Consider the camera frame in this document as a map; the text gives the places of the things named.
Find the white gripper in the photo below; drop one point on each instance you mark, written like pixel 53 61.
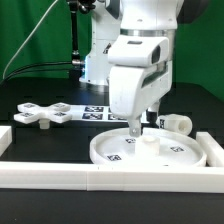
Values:
pixel 140 75

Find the white round table top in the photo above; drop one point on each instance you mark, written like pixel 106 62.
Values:
pixel 155 148

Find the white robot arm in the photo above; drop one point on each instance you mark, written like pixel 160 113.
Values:
pixel 143 18

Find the white marker sheet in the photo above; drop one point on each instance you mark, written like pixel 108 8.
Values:
pixel 93 113

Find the white cross-shaped table base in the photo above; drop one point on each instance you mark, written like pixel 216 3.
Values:
pixel 30 112

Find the white right fence rail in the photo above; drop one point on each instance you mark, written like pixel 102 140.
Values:
pixel 214 152

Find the white fence rail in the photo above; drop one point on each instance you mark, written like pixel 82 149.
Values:
pixel 214 152
pixel 5 138
pixel 105 178

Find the black camera stand pole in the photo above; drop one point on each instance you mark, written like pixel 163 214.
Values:
pixel 83 6

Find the white front fence rail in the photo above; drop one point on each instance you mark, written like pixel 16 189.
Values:
pixel 105 178

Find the white left fence rail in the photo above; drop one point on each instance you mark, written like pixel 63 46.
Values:
pixel 5 138

